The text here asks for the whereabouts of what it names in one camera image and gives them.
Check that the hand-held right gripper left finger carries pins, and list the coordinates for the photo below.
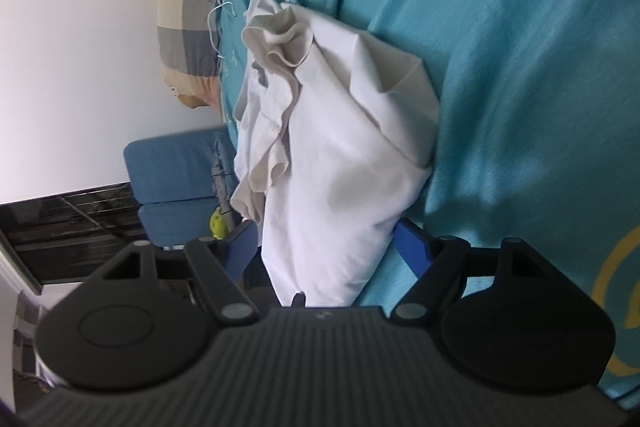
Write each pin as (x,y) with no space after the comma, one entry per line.
(240,244)

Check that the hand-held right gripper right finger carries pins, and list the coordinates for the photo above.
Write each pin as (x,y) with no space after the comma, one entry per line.
(412,247)

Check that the white t-shirt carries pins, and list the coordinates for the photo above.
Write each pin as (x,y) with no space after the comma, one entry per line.
(325,182)

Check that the yellow-green plush toy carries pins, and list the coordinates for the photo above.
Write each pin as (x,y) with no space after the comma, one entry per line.
(218,223)

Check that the blue covered chair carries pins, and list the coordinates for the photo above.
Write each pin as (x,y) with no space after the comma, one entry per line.
(170,177)

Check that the dark glass cabinet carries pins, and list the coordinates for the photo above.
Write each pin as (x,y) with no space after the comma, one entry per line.
(70,237)

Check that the teal printed bed sheet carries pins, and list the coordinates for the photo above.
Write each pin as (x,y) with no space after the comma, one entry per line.
(525,82)

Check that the checkered pillow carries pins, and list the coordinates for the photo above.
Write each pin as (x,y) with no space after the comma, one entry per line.
(190,7)

